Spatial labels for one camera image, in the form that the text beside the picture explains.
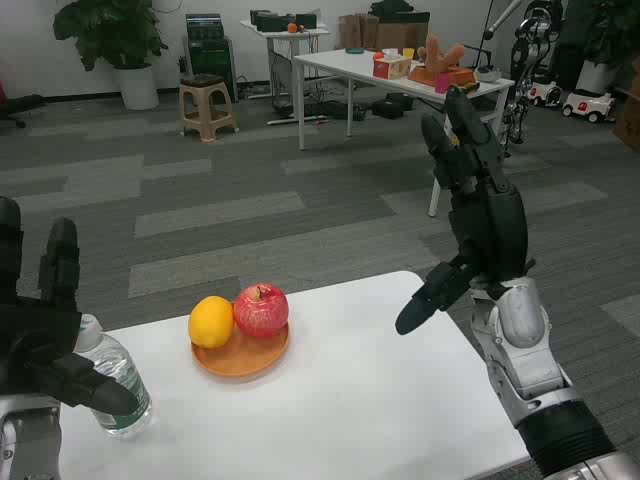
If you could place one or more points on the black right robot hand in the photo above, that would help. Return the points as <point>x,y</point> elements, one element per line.
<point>492,230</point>

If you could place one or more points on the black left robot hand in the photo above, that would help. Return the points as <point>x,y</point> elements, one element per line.
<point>40,340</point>

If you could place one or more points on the clear water bottle green label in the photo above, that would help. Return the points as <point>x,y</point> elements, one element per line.
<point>125,370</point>

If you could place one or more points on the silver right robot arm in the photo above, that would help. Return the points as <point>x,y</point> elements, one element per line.
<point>525,325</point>

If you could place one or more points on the white toy car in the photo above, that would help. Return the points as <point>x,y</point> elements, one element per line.
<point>545,92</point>
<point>587,105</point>

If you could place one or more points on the pink cup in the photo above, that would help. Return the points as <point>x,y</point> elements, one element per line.
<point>441,84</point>

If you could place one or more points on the white gray device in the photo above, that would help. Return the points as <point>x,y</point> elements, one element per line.
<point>487,75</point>

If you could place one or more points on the orange flat box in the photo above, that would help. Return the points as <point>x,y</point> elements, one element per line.
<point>457,76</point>

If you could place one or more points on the black floor bag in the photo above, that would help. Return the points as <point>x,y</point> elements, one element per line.
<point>392,107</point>

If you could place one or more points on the yellow orange fruit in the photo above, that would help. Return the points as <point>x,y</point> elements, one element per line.
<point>211,322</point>

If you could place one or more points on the brown cardboard box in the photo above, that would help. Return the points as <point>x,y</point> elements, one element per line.
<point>630,125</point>

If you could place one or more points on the dark plant in white pot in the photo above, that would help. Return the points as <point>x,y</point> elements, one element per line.
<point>595,77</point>

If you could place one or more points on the orange plush toy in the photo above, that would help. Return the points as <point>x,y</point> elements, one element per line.
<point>435,55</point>

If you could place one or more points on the red white tissue box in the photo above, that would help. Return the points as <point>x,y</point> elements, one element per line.
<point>392,67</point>

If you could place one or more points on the yellow cup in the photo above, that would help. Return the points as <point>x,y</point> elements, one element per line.
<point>409,53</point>

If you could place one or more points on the round wooden plate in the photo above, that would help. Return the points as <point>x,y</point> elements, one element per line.
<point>240,362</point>

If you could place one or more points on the silver black humanoid robot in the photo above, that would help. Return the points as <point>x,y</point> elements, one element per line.
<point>537,30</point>

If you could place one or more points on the large cardboard box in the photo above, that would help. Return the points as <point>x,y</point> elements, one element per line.
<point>400,35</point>

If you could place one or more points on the red apple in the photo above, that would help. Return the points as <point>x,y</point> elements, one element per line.
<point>261,311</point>

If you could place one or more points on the green round lid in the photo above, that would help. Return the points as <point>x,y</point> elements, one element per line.
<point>355,51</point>

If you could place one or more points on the long white table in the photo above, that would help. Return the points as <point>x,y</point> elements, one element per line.
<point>340,62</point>

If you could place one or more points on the black office chair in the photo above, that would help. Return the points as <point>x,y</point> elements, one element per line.
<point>20,102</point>

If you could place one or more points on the black bag on boxes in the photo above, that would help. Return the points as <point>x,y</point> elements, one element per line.
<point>400,10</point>

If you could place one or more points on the small cardboard box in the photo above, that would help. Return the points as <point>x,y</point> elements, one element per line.
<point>357,32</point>

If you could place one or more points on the white standing desk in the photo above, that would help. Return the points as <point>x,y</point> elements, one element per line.
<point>320,31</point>

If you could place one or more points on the green plant in white pot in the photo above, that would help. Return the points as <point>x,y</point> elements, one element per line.
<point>135,87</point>

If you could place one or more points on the black box device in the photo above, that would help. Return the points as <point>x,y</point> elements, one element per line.
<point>305,21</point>

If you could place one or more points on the beige plastic stool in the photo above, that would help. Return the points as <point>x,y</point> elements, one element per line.
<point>200,90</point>

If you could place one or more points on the black electronic device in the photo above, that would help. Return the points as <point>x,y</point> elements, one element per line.
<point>267,20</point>

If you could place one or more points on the green black equipment rack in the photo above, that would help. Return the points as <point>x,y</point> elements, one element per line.
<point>210,60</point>

